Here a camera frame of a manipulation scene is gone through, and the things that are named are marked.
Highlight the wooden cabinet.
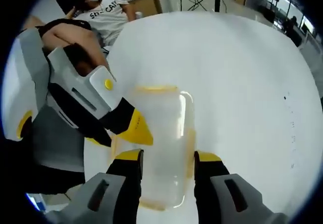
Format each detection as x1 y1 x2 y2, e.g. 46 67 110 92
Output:
126 0 163 21

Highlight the clear box with yellow plastic buckle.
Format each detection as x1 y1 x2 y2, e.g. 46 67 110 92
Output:
108 82 198 212

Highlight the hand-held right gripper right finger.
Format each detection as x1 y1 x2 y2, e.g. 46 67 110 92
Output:
193 151 289 224

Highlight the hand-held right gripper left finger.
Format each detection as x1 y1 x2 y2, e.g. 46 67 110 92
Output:
63 148 144 224

